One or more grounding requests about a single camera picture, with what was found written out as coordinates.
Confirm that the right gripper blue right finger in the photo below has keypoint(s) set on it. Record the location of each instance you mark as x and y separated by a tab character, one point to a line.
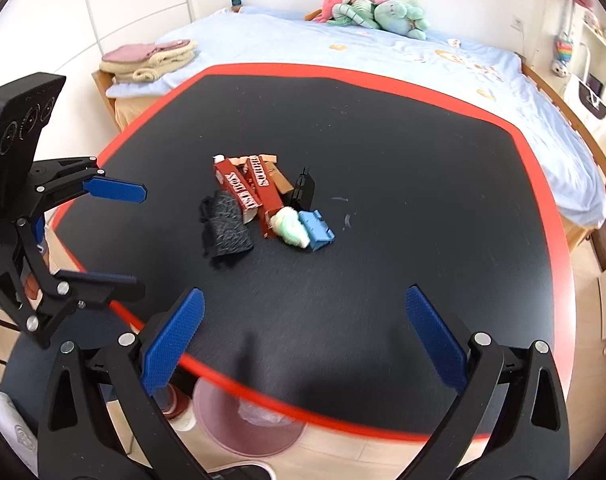
445	352

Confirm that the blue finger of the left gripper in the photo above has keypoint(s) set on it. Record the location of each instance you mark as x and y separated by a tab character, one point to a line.
96	289
110	189

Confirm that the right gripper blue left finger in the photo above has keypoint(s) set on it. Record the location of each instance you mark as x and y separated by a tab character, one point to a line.
166	337

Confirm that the red snack box front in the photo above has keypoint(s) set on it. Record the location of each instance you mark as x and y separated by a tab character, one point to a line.
231	179

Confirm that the red snack box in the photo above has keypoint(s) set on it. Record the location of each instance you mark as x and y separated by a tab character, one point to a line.
264	188
231	179

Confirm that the black sock pair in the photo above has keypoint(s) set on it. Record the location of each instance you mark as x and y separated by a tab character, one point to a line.
225	237

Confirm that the brown cardboard piece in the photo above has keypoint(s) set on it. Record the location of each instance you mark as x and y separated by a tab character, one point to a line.
281	182

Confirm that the light blue plastic piece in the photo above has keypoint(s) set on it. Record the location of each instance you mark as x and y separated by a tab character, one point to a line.
317	229

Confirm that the mint green sock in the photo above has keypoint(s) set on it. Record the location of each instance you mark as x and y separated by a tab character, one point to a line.
287	225

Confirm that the black binder clip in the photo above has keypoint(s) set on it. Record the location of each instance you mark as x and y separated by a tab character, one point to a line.
303	192

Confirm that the pink mesh trash bin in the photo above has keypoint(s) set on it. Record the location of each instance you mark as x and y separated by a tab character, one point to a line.
240	426

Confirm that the person leg dark trousers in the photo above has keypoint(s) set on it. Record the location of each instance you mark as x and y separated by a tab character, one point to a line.
29	366

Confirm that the folded blankets stack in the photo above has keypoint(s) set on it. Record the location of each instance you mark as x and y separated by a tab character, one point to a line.
147	62

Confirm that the red-edged black table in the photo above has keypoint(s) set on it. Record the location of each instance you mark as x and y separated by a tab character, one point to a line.
419	188

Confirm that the bed with blue sheet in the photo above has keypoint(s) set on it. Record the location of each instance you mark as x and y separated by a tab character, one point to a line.
573	159

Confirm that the white chair with bag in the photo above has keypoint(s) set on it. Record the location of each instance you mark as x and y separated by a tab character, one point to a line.
588	107

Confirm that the plush toy pile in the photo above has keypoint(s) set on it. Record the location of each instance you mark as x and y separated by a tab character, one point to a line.
400	17

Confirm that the rainbow plush hanging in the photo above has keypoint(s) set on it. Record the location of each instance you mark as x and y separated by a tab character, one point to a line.
562	54

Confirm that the white bookshelf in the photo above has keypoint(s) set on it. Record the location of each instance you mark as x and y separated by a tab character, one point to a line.
594	38

